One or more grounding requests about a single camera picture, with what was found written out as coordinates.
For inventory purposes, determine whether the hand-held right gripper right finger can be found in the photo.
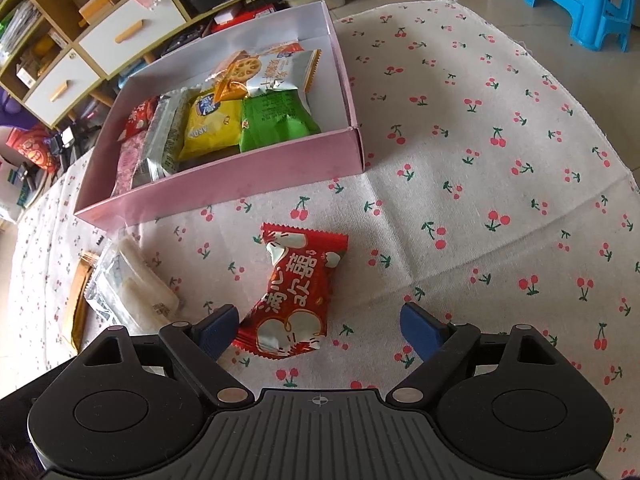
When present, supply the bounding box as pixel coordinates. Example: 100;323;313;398
385;301;573;406

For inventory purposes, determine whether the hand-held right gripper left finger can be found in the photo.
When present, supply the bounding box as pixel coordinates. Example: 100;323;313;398
80;304;253;407

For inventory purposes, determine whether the lotus chip print packet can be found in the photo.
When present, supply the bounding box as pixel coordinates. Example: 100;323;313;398
206;41;322;103

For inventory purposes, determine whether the gold brown packet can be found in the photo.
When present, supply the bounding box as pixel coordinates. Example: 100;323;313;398
62;251;98;353

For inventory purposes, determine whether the purple bag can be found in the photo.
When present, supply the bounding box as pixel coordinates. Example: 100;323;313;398
0;85;31;128

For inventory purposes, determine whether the red cardboard box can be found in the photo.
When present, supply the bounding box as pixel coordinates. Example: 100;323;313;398
212;4;276;36

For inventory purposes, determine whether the red patterned bag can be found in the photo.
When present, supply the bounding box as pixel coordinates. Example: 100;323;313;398
5;127;61;171

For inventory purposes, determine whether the pink cardboard box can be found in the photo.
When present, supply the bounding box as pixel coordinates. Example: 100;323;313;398
74;1;368;229

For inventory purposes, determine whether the cherry print cloth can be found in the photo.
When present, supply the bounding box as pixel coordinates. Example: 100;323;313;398
10;0;640;480

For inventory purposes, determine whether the green snack packet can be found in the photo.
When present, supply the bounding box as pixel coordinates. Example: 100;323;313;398
239;89;322;155

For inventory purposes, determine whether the yellow snack packet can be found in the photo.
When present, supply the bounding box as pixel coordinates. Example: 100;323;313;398
177;91;243;162

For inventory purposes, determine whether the tall wooden drawer cabinet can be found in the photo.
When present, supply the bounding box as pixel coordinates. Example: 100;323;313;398
0;0;188;128

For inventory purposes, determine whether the orange box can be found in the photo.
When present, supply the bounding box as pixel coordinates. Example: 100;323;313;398
77;0;126;28

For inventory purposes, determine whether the red and white snack packet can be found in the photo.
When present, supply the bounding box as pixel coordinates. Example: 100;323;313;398
232;222;349;359

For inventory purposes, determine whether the clear packet of white crackers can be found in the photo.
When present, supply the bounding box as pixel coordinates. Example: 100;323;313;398
84;235;181;333

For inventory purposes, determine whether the silver snack packet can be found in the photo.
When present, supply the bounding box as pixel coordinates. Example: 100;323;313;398
132;87;201;183

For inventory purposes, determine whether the small red snack packet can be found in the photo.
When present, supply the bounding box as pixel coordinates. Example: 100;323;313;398
117;97;160;142

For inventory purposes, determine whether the black tripod device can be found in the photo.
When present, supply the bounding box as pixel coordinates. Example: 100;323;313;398
50;122;101;171

